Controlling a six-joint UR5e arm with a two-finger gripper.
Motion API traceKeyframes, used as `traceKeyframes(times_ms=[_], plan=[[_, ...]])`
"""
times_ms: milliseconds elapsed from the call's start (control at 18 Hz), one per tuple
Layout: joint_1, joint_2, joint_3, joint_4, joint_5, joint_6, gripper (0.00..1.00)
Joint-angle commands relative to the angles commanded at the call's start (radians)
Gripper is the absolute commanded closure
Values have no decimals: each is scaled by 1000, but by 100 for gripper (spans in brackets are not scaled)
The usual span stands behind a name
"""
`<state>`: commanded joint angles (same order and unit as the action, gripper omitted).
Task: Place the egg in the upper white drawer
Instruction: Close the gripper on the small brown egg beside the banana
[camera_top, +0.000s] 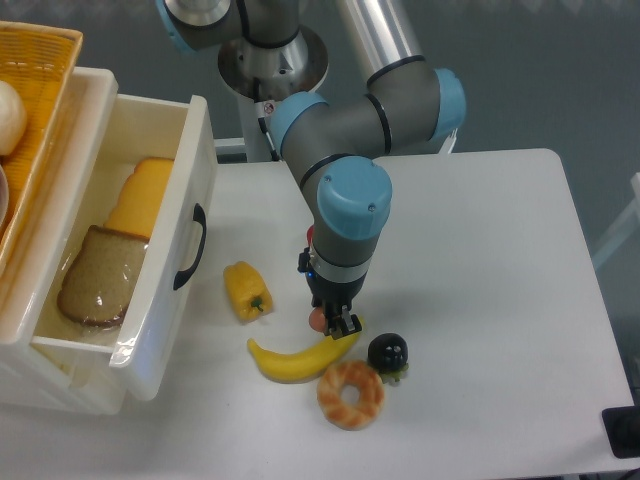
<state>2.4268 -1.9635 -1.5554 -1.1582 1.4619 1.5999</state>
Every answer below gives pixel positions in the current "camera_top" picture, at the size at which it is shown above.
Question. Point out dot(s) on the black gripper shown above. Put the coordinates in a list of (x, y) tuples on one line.
[(333, 288)]

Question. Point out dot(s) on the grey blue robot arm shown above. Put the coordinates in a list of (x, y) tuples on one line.
[(331, 151)]

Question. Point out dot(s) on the white open upper drawer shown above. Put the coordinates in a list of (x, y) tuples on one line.
[(132, 357)]

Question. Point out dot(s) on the white drawer cabinet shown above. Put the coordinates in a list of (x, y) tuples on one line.
[(34, 375)]

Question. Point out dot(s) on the yellow banana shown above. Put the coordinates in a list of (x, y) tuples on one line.
[(305, 364)]

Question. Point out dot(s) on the dark purple blackberry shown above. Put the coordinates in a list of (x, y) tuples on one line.
[(388, 355)]

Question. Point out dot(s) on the red bell pepper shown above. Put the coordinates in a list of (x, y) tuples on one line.
[(309, 235)]

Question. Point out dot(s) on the yellow bell pepper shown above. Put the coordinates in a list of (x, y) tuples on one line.
[(247, 291)]

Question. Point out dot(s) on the yellow cake slice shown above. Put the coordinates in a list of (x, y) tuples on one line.
[(140, 198)]

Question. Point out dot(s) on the brown bread slice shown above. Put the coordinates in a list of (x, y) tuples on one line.
[(98, 286)]

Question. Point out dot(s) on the black device at edge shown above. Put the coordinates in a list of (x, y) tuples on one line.
[(622, 429)]

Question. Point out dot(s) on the white round bun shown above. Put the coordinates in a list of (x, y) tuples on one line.
[(13, 118)]

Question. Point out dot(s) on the yellow wicker basket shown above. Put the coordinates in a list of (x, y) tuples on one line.
[(38, 61)]

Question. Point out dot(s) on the black drawer handle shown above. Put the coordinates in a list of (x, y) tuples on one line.
[(197, 243)]

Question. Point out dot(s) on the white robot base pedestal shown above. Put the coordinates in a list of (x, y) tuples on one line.
[(250, 130)]

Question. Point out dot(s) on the white frame at right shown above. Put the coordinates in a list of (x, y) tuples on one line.
[(619, 231)]

